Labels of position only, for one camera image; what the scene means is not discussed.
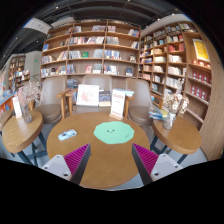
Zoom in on beige right armchair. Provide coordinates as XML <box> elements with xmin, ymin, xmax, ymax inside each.
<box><xmin>123</xmin><ymin>77</ymin><xmax>155</xmax><ymax>127</ymax></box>

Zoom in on glass vase with dried flowers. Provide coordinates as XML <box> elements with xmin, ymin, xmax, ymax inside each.
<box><xmin>17</xmin><ymin>81</ymin><xmax>40</xmax><ymax>124</ymax></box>

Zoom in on distant wooden bookshelf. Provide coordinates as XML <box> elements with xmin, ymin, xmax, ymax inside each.
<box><xmin>8</xmin><ymin>55</ymin><xmax>30</xmax><ymax>91</ymax></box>

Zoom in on large wooden back bookshelf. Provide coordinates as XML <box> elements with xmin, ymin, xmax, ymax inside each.
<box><xmin>40</xmin><ymin>19</ymin><xmax>140</xmax><ymax>79</ymax></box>

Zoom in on vase with pale dried flowers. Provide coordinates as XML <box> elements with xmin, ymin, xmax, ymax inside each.
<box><xmin>163</xmin><ymin>78</ymin><xmax>189</xmax><ymax>130</ymax></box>

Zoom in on round wooden table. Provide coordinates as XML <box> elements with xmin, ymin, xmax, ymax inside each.
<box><xmin>1</xmin><ymin>109</ymin><xmax>48</xmax><ymax>167</ymax></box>
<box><xmin>47</xmin><ymin>112</ymin><xmax>150</xmax><ymax>189</ymax></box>
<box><xmin>150</xmin><ymin>116</ymin><xmax>202</xmax><ymax>164</ymax></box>

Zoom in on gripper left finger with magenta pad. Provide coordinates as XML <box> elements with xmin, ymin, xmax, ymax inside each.
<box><xmin>42</xmin><ymin>144</ymin><xmax>91</xmax><ymax>185</ymax></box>

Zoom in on white card stand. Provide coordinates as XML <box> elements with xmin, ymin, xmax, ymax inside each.
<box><xmin>12</xmin><ymin>97</ymin><xmax>22</xmax><ymax>118</ymax></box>

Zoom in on red and white sign stand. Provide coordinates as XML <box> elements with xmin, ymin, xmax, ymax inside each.
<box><xmin>110</xmin><ymin>89</ymin><xmax>125</xmax><ymax>120</ymax></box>

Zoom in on white framed picture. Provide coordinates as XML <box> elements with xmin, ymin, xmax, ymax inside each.
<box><xmin>76</xmin><ymin>84</ymin><xmax>99</xmax><ymax>106</ymax></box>

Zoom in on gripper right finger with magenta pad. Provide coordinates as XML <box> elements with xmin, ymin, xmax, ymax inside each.
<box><xmin>132</xmin><ymin>144</ymin><xmax>182</xmax><ymax>185</ymax></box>

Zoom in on green round mouse pad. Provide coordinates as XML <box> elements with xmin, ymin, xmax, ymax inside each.
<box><xmin>93</xmin><ymin>121</ymin><xmax>134</xmax><ymax>144</ymax></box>

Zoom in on white patterned computer mouse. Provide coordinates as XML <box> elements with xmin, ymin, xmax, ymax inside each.
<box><xmin>58</xmin><ymin>129</ymin><xmax>77</xmax><ymax>141</ymax></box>

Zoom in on round wooden centre table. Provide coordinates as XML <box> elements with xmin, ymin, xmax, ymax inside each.
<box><xmin>47</xmin><ymin>112</ymin><xmax>150</xmax><ymax>189</ymax></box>

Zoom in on beige left armchair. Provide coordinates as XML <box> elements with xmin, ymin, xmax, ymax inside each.
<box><xmin>34</xmin><ymin>75</ymin><xmax>71</xmax><ymax>125</ymax></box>

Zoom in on yellow framed poster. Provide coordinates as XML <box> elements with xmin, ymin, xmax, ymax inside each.
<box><xmin>193</xmin><ymin>39</ymin><xmax>210</xmax><ymax>62</ymax></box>

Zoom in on wooden right bookshelf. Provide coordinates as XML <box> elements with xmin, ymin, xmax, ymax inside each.
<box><xmin>139</xmin><ymin>19</ymin><xmax>224</xmax><ymax>160</ymax></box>

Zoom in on dark book on chair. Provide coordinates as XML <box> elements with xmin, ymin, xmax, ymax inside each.
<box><xmin>99</xmin><ymin>91</ymin><xmax>111</xmax><ymax>107</ymax></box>

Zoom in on round wooden right table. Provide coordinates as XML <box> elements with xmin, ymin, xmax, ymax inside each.
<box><xmin>150</xmin><ymin>116</ymin><xmax>202</xmax><ymax>164</ymax></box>

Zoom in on stack of books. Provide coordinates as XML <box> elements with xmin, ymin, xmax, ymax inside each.
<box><xmin>149</xmin><ymin>107</ymin><xmax>168</xmax><ymax>120</ymax></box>

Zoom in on round wooden left table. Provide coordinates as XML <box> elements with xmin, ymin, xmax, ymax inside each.
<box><xmin>1</xmin><ymin>109</ymin><xmax>48</xmax><ymax>167</ymax></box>

